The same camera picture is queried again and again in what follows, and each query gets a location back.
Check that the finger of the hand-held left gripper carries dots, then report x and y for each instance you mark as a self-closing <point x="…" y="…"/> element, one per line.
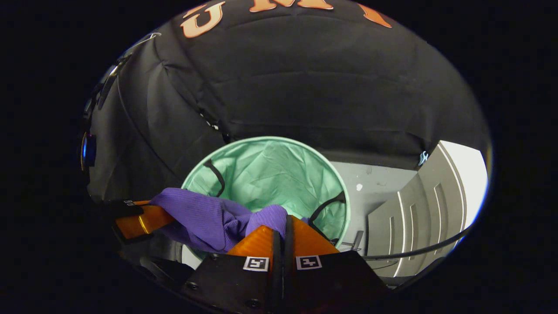
<point x="139" y="222"/>

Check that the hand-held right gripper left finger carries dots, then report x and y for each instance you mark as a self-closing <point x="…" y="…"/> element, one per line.
<point x="231" y="283"/>

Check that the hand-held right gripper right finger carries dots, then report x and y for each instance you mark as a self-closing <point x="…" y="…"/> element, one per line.
<point x="331" y="283"/>

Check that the green laundry hamper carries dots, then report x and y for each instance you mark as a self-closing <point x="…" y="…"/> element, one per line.
<point x="270" y="174"/>

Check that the grey panelled door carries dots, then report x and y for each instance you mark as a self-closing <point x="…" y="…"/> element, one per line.
<point x="427" y="209"/>

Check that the small pale blue tie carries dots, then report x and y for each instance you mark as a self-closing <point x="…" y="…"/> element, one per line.
<point x="423" y="158"/>

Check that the black backdrop cloth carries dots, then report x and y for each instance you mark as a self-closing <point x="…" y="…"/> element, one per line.
<point x="327" y="87"/>

